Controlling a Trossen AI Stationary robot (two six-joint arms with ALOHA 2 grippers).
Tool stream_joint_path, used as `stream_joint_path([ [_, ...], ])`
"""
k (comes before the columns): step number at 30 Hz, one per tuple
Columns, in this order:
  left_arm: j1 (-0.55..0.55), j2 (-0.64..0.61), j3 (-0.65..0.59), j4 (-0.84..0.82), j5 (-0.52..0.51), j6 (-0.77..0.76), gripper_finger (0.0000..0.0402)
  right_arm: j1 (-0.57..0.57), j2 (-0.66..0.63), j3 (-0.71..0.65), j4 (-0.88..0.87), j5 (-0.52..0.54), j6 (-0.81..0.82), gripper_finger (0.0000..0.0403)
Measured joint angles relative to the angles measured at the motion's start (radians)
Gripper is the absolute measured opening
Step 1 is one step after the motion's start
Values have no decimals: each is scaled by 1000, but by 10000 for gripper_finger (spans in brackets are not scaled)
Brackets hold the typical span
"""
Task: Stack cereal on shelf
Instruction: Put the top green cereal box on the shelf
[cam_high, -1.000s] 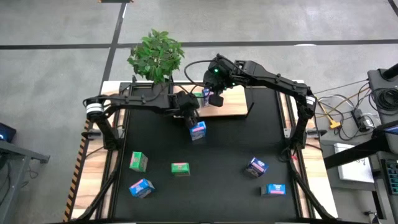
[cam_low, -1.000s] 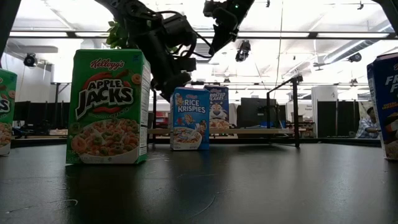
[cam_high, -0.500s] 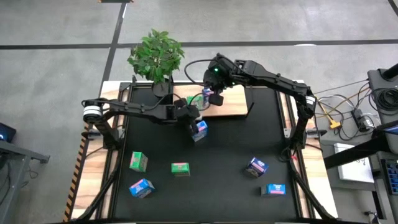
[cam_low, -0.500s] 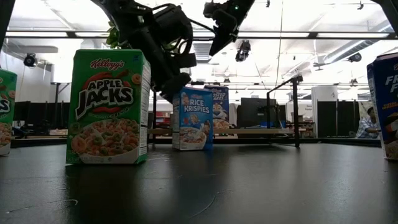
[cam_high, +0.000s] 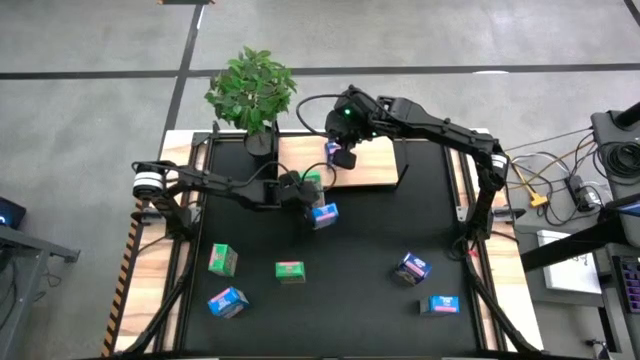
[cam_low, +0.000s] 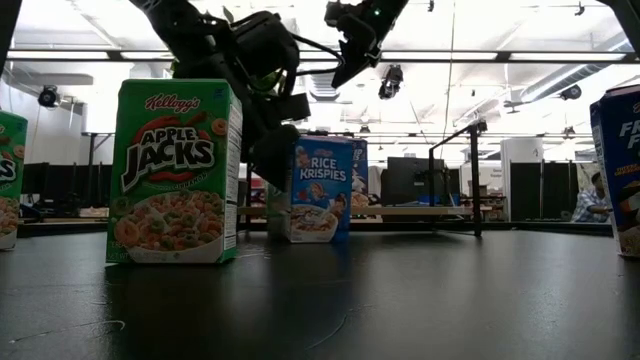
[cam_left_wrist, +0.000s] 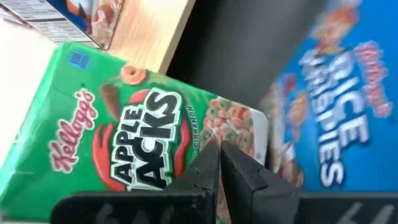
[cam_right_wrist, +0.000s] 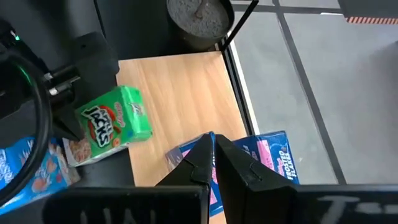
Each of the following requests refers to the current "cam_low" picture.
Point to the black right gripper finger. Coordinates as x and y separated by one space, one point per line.
357 62

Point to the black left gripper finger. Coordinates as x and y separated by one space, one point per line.
275 155

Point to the Rice Krispies cereal box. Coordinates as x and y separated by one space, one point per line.
320 190

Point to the Apple Jacks cereal box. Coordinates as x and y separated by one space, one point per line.
11 180
277 215
172 170

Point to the Frosted Flakes cereal box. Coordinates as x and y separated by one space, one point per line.
360 170
622 170

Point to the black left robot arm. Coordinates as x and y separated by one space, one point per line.
190 30

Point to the wooden shelf board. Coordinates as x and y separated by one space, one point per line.
400 211

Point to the black monitor panel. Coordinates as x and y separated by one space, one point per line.
410 180

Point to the black table mat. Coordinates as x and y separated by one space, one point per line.
350 300

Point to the white column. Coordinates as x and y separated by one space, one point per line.
520 150

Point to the black partition panel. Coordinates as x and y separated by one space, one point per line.
65 185
545 190

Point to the black ceiling spotlight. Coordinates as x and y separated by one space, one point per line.
48 96
571 92

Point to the person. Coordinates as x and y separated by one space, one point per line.
592 202

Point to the black overhead camera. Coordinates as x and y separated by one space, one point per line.
391 82

